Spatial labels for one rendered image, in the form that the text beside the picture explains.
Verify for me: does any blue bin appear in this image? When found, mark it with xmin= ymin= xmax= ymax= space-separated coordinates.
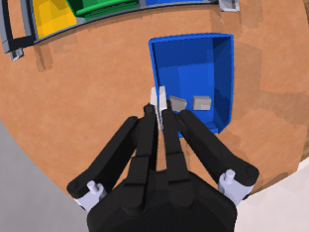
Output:
xmin=149 ymin=33 xmax=234 ymax=134

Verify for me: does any small grey block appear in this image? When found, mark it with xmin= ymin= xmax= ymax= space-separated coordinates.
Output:
xmin=192 ymin=96 xmax=212 ymax=110
xmin=168 ymin=95 xmax=187 ymax=112

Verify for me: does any grey metal shelf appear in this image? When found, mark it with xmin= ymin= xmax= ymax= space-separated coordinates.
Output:
xmin=0 ymin=0 xmax=240 ymax=61

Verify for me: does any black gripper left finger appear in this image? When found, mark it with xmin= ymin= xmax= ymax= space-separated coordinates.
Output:
xmin=66 ymin=87 xmax=160 ymax=216

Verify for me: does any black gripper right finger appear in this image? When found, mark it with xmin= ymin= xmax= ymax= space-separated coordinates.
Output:
xmin=159 ymin=86 xmax=259 ymax=214

